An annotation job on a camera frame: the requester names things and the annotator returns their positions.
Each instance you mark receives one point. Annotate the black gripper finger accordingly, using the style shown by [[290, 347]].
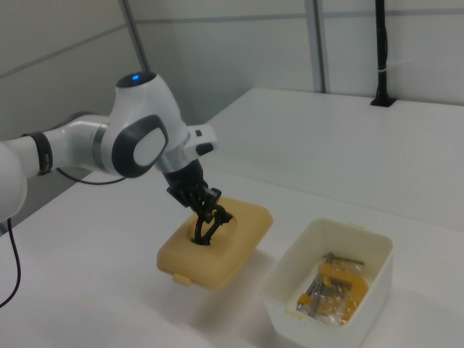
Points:
[[211, 201], [194, 203]]

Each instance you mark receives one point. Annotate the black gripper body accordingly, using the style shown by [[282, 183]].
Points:
[[186, 181]]

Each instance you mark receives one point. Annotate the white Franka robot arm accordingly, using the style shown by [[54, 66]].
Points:
[[141, 108]]

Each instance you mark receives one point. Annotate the white plastic tool case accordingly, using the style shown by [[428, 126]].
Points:
[[282, 319]]

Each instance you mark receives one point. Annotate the clear plastic bag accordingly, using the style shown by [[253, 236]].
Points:
[[366, 275]]

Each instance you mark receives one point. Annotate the large yellow C-clamp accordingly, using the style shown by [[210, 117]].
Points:
[[359, 290]]

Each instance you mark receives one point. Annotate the black pole with base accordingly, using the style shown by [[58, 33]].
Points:
[[381, 54]]

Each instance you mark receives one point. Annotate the grey metal partition post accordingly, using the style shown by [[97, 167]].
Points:
[[319, 43], [136, 32]]

